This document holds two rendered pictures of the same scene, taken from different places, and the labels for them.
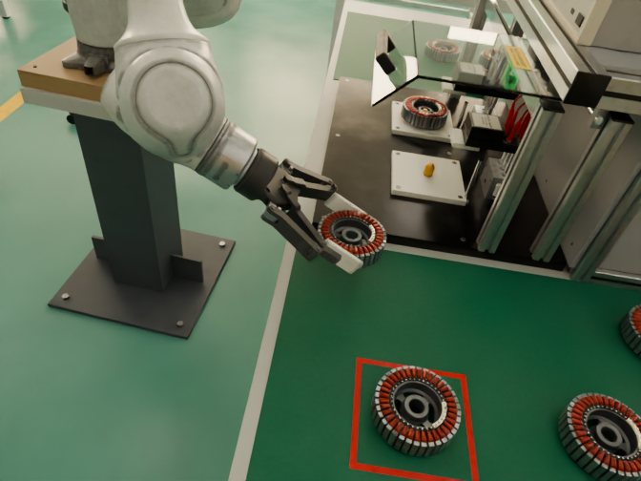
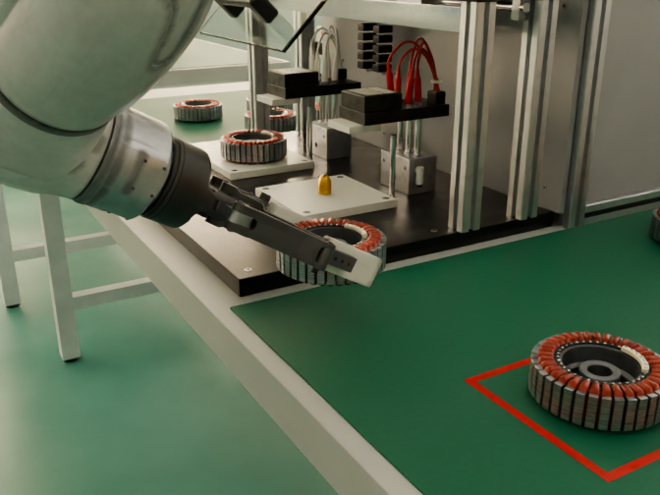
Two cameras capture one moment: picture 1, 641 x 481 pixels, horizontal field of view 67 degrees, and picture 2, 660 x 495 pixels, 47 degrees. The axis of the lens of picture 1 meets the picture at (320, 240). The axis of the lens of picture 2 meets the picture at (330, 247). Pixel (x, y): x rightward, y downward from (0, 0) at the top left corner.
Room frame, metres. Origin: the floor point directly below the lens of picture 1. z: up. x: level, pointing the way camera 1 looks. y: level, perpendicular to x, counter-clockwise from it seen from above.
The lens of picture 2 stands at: (-0.02, 0.31, 1.10)
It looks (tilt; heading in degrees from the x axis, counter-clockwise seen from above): 21 degrees down; 330
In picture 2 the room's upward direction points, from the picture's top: straight up
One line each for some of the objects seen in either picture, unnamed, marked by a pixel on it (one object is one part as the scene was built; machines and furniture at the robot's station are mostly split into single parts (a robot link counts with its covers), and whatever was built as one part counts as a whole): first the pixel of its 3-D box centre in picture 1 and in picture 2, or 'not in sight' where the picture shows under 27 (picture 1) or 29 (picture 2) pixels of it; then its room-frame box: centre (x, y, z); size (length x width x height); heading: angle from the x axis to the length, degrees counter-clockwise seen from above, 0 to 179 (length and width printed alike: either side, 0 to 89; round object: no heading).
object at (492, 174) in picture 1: (498, 178); (408, 169); (0.88, -0.35, 0.80); 0.07 x 0.05 x 0.06; 0
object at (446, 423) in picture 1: (415, 408); (598, 377); (0.34, -0.16, 0.77); 0.11 x 0.11 x 0.04
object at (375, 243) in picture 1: (350, 238); (331, 249); (0.60, -0.05, 0.82); 0.11 x 0.11 x 0.04
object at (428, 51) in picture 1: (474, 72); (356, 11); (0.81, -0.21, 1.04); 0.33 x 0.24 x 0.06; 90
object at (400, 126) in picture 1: (422, 121); (253, 160); (1.12, -0.20, 0.78); 0.15 x 0.15 x 0.01; 0
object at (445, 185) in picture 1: (426, 177); (324, 196); (0.88, -0.20, 0.78); 0.15 x 0.15 x 0.01; 0
